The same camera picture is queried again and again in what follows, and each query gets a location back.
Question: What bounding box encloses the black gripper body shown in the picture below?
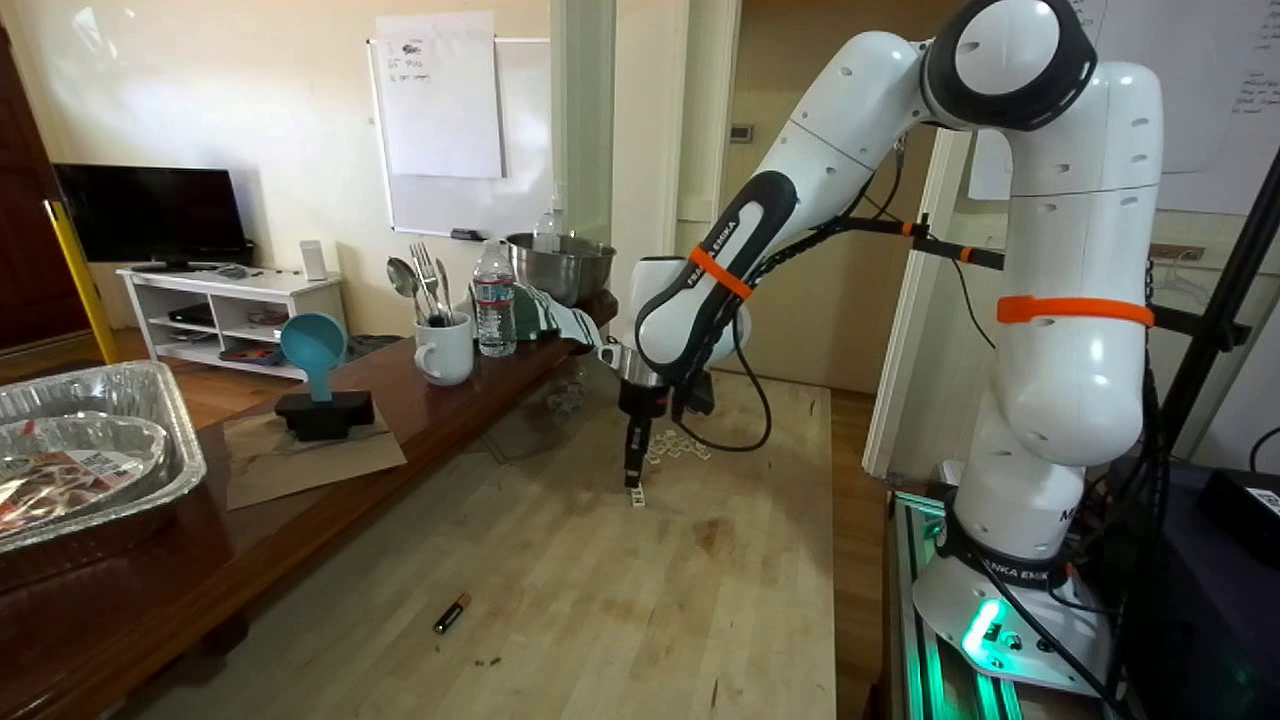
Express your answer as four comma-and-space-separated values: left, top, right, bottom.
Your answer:
614, 381, 665, 463

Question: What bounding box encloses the white green striped towel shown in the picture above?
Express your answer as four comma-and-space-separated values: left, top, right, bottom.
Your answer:
510, 284, 614, 358

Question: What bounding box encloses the clear plastic water bottle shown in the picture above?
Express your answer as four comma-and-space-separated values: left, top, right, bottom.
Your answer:
469, 237, 519, 359

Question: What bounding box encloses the dark brown wooden table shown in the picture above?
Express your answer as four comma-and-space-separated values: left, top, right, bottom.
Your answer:
0, 284, 622, 720

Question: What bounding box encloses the white ceramic mug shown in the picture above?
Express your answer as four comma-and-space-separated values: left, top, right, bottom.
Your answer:
411, 311, 479, 391

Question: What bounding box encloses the clear pump dispenser bottle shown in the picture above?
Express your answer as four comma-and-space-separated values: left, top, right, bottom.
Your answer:
533, 199, 568, 261

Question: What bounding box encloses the small black marker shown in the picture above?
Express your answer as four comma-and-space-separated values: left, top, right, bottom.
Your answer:
429, 596, 472, 641

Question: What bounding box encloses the white plastic utensil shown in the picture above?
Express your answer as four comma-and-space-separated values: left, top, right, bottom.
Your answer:
408, 241, 455, 323

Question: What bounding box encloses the metal spoon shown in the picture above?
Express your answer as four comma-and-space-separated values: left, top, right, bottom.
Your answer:
383, 253, 433, 328

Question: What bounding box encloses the white door panel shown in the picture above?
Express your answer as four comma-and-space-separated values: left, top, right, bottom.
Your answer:
856, 117, 998, 486

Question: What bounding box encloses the black block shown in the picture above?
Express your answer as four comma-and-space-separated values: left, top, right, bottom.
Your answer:
273, 388, 381, 446

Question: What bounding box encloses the white whiteboard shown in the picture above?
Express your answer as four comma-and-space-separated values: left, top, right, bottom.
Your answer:
361, 34, 559, 245

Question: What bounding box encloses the brown cardboard sheet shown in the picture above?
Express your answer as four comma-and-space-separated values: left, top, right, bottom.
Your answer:
217, 396, 411, 518

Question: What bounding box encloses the black horizontal rod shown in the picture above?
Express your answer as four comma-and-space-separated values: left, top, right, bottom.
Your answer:
850, 211, 1256, 353

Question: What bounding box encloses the white flip chart paper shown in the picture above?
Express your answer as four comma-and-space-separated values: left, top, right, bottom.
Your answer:
371, 14, 508, 183

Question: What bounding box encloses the white television shelf unit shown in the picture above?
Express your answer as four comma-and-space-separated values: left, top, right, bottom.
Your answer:
114, 261, 352, 386

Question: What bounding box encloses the aluminium foil tray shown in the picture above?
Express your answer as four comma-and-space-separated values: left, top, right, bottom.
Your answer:
0, 358, 211, 562

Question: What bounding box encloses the black flat television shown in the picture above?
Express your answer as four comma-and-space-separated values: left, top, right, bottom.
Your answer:
51, 160, 260, 274

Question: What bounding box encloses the crumpled wrapper red print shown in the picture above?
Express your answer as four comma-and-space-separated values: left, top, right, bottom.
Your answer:
0, 407, 170, 542

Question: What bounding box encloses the yellow stick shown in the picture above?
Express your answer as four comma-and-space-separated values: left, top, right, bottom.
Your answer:
41, 197, 123, 368

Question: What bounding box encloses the black equipment box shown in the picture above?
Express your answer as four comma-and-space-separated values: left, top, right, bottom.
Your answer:
1104, 458, 1280, 720

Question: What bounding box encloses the black stand pole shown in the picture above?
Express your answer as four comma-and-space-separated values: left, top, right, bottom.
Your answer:
1151, 154, 1280, 463

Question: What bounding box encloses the dark brown wooden cabinet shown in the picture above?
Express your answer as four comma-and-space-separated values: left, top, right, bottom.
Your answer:
0, 26, 91, 353

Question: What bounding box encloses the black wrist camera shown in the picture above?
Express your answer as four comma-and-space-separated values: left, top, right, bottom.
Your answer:
668, 377, 719, 422

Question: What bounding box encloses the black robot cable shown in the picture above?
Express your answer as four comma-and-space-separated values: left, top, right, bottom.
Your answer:
665, 317, 781, 462

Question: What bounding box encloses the orange cable strap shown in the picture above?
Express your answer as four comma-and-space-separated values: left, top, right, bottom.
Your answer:
991, 293, 1161, 332
685, 245, 760, 304

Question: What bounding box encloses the grey robot mount plate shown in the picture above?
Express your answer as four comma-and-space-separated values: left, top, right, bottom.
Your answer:
912, 558, 1120, 700

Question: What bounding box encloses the green lit aluminium rail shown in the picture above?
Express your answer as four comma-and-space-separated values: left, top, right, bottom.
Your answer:
883, 488, 1136, 720

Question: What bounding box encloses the white handwritten wall poster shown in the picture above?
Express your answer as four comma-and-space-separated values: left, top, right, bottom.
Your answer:
963, 0, 1280, 217

